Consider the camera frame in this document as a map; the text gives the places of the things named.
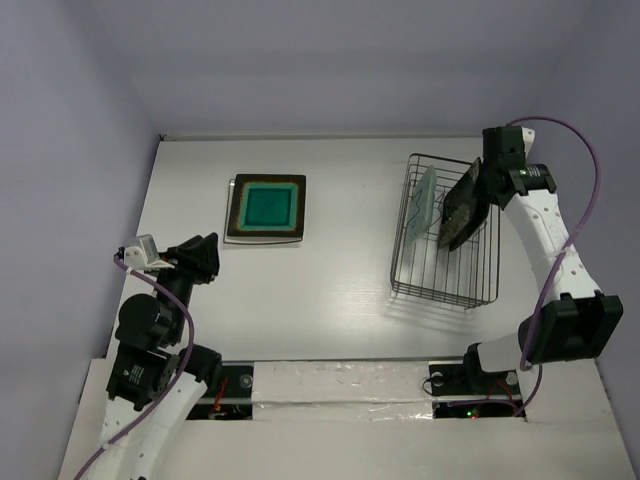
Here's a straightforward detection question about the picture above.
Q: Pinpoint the teal and black square plate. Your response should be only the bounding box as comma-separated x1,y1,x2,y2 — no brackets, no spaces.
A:
225,173,308,239

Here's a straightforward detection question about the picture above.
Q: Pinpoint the white square plate black rim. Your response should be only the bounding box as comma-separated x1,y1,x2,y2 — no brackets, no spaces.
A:
223,177,307,247

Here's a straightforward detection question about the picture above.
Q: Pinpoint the wire dish rack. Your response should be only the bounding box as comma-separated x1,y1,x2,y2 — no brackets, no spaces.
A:
389,153,501,309

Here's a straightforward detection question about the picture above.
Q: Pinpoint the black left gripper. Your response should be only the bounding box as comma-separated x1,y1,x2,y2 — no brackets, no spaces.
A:
152,230,219,340

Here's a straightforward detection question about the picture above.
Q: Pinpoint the light green oval plate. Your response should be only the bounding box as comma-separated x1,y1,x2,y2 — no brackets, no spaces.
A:
405,166,437,247

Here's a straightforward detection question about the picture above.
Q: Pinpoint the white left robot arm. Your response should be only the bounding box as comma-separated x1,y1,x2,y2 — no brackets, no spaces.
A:
76,233,222,479

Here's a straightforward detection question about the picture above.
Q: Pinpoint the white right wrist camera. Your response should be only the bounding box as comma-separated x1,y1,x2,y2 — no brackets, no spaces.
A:
521,127,536,154

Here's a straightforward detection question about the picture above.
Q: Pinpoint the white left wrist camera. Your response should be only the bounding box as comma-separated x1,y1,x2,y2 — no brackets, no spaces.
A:
114,234,174,273

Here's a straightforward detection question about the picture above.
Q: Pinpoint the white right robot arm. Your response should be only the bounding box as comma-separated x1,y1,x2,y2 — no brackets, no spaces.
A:
460,126,623,392

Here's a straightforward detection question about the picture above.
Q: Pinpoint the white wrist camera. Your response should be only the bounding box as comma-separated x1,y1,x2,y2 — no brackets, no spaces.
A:
521,127,536,154
114,234,174,273

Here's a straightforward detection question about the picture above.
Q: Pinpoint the black floral square plate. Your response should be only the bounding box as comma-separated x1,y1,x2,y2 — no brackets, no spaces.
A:
438,158,489,251

